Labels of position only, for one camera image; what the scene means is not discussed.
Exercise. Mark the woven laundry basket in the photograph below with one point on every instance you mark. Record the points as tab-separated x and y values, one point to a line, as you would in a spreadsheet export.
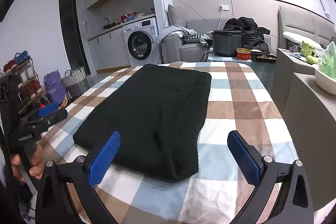
75	82

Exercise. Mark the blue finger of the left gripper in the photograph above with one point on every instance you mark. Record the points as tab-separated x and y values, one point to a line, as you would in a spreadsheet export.
48	109

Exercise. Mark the blue checkered tablecloth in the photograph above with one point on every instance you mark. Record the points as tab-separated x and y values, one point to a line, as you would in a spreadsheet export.
265	71

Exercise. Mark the white plastic basin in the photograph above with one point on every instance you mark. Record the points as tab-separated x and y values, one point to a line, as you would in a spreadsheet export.
325	82

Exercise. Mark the shoe rack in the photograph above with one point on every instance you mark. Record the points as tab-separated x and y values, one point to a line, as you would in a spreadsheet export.
30	91

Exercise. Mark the black knit shirt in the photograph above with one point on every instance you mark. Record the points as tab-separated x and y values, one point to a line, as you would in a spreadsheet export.
159	113

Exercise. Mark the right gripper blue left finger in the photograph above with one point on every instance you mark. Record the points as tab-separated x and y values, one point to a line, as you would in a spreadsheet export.
101	156

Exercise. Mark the light blue garment on sofa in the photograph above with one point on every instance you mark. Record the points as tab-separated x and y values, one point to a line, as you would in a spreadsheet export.
173	29

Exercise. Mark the pile of black clothes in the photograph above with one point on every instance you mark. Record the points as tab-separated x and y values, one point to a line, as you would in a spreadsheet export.
253	34

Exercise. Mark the purple bag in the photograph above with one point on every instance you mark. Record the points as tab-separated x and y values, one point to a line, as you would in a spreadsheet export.
56	91

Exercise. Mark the black food tray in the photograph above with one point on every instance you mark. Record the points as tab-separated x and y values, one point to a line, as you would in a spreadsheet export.
263	57

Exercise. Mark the white washing machine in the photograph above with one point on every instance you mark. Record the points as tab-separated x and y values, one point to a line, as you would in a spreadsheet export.
140	39

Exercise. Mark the black rice cooker pot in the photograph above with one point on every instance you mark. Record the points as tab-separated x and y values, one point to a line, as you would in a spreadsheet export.
225	42

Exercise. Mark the checkered bed sheet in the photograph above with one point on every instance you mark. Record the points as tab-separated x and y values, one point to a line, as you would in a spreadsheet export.
237	101

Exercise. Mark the red yellow bowl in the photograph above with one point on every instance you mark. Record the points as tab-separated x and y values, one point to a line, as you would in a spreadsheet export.
243	54

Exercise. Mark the left hand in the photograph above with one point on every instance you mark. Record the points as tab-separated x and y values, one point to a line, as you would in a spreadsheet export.
37	164

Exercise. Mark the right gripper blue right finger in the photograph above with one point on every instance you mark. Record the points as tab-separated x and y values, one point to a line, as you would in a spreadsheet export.
247	157

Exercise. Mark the grey sofa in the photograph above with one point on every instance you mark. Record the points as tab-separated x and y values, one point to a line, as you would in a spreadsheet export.
187	40

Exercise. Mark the grey cabinet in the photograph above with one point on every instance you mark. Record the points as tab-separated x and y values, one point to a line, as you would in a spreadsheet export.
309	113

